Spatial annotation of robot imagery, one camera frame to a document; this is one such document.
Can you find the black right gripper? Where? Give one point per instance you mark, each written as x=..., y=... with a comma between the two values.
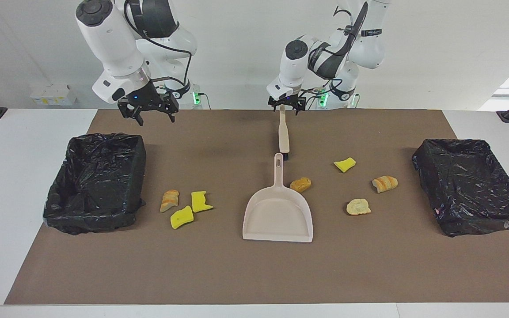
x=146, y=98

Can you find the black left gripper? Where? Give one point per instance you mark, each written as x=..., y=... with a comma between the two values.
x=287, y=99

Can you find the beige brush with black bristles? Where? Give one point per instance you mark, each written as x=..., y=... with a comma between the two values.
x=283, y=137

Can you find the brown oval bread roll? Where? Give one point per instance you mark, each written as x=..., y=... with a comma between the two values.
x=300, y=184

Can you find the yellow sponge piece green backing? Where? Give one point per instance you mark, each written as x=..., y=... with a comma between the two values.
x=345, y=164

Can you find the striped bread slice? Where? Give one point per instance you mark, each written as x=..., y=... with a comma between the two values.
x=169, y=201

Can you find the notched yellow sponge piece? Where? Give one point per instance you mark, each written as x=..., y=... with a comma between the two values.
x=199, y=202

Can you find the beige plastic dustpan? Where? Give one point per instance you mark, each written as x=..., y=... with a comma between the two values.
x=276, y=216

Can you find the yellow sponge piece with dot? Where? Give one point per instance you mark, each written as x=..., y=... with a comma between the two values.
x=181, y=217

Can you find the pale ridged bread piece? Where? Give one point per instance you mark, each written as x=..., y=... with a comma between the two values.
x=358, y=207

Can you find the orange striped croissant piece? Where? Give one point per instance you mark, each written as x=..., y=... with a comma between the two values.
x=385, y=183

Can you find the bin lined with black bag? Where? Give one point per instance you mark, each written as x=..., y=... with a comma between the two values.
x=95, y=185
x=471, y=185

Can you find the white box with yellow labels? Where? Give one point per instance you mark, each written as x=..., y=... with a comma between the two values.
x=53, y=95

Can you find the brown table mat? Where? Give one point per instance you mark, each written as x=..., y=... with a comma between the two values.
x=369, y=265

